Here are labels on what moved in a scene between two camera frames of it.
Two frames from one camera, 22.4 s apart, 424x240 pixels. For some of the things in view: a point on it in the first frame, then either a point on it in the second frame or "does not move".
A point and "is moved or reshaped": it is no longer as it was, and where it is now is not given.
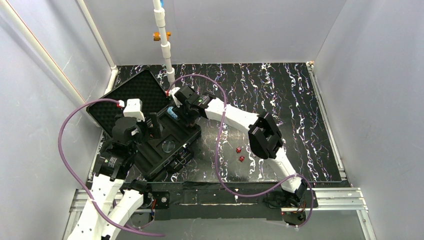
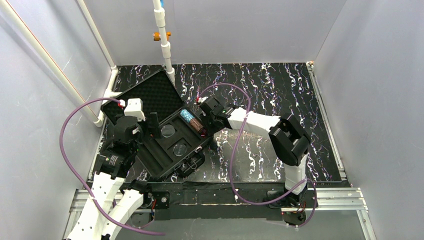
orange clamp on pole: x=156 y=35 does not move
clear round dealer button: x=168 y=146 to x=179 y=149
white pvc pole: x=160 y=22 does not move
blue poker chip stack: x=171 y=113 is moved or reshaped
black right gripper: x=182 y=108 to x=209 y=116
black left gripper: x=145 y=125 does not move
